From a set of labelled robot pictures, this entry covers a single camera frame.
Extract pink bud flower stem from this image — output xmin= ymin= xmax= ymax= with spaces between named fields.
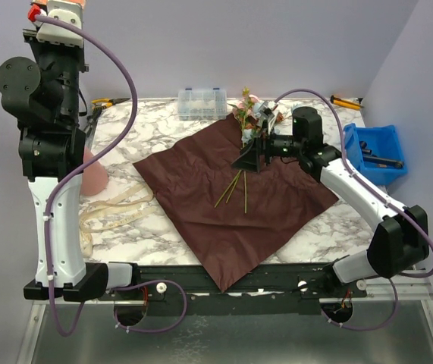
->
xmin=214 ymin=86 xmax=259 ymax=214

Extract beige printed ribbon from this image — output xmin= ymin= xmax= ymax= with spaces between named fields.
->
xmin=79 ymin=183 xmax=156 ymax=258

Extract blue flower stem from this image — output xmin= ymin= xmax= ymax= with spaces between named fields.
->
xmin=237 ymin=101 xmax=265 ymax=147

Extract peach rose flower stem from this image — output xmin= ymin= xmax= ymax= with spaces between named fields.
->
xmin=32 ymin=0 xmax=86 ymax=8

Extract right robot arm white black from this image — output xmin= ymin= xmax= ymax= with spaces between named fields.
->
xmin=232 ymin=102 xmax=429 ymax=297

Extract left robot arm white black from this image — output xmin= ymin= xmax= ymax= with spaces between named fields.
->
xmin=0 ymin=30 xmax=142 ymax=303

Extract pink cylindrical vase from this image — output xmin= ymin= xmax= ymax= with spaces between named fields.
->
xmin=80 ymin=161 xmax=109 ymax=196

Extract clear plastic organizer box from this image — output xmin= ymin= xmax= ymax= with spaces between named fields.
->
xmin=177 ymin=87 xmax=227 ymax=121

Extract yellow black utility knife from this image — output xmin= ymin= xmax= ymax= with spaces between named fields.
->
xmin=330 ymin=95 xmax=362 ymax=111

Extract black tool in bin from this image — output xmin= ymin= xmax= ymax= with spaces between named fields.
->
xmin=359 ymin=142 xmax=404 ymax=169

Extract blue plastic bin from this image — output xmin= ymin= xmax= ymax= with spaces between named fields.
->
xmin=344 ymin=123 xmax=408 ymax=187

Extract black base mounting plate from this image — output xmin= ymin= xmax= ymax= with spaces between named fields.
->
xmin=98 ymin=261 xmax=414 ymax=318

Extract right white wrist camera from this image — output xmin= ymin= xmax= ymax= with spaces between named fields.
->
xmin=258 ymin=101 xmax=280 ymax=133

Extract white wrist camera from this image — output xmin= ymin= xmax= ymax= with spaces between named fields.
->
xmin=27 ymin=1 xmax=84 ymax=49
xmin=258 ymin=101 xmax=280 ymax=133

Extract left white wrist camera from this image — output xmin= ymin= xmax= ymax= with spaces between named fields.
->
xmin=27 ymin=1 xmax=84 ymax=49

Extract yellow handled pliers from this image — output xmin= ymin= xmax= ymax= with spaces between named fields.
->
xmin=91 ymin=97 xmax=130 ymax=110

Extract aluminium extrusion rail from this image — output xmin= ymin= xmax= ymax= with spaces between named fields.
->
xmin=33 ymin=269 xmax=433 ymax=305

